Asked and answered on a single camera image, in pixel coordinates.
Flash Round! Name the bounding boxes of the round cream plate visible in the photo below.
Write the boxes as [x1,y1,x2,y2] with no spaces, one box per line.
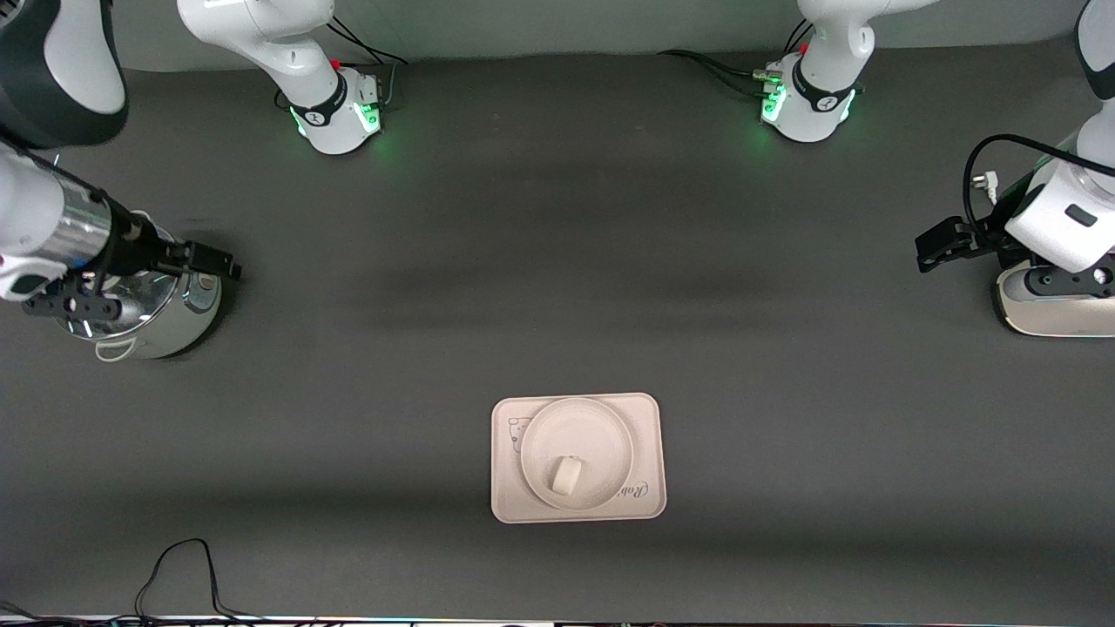
[518,396,636,513]

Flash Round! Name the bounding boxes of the white steamed bun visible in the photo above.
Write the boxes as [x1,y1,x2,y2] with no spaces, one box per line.
[549,455,584,496]

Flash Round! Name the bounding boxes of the cream tray with rabbit print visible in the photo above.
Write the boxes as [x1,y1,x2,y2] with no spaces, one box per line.
[490,393,667,524]

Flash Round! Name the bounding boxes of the pale green electric pot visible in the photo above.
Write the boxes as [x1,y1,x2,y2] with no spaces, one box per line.
[54,210,223,362]

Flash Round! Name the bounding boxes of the glass pot lid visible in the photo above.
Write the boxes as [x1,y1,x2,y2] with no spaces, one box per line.
[57,266,182,341]

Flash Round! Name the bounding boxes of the dark grey table mat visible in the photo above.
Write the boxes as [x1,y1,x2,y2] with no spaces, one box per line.
[0,33,1115,624]

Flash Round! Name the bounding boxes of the black right arm base cables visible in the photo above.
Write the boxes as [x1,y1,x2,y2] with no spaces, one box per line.
[328,12,412,109]

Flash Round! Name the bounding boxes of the black arm base cables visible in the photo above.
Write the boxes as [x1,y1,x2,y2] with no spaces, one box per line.
[328,12,412,109]
[657,17,815,98]

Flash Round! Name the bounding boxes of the black left arm base cables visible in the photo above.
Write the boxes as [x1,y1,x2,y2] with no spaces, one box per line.
[657,17,815,98]

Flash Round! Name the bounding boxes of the thin black cable loop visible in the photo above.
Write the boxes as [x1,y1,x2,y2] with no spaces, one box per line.
[133,537,267,624]

